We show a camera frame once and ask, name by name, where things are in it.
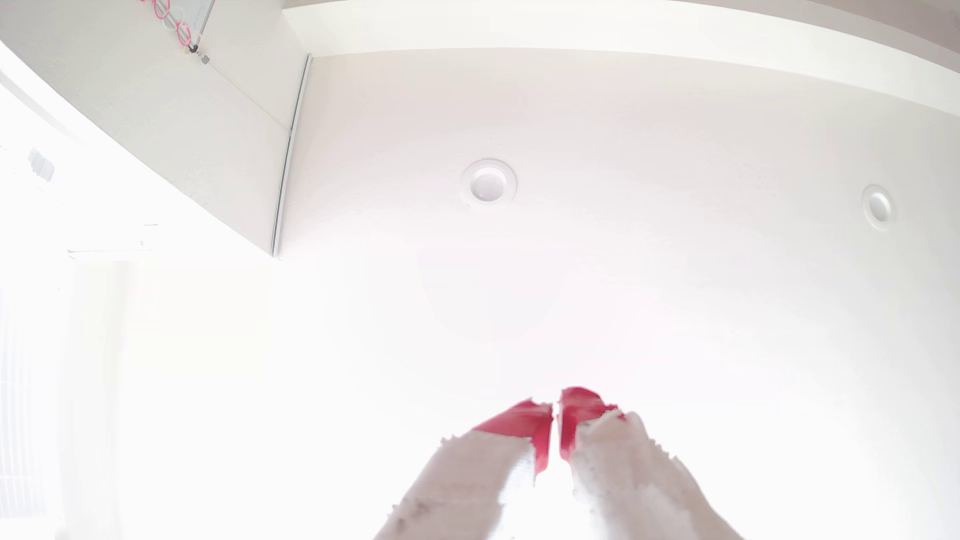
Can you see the red-tipped white-wrapped gripper finger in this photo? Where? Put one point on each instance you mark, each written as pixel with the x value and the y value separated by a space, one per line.
pixel 630 487
pixel 465 480

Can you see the round recessed ceiling light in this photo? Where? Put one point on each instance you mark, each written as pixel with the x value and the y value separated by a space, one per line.
pixel 878 207
pixel 489 183

